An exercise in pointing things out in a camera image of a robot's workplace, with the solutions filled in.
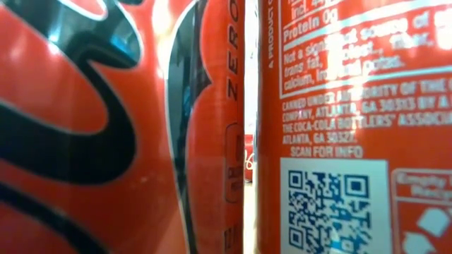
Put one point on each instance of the red Coca-Cola Zero can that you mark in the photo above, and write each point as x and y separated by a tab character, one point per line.
106	141

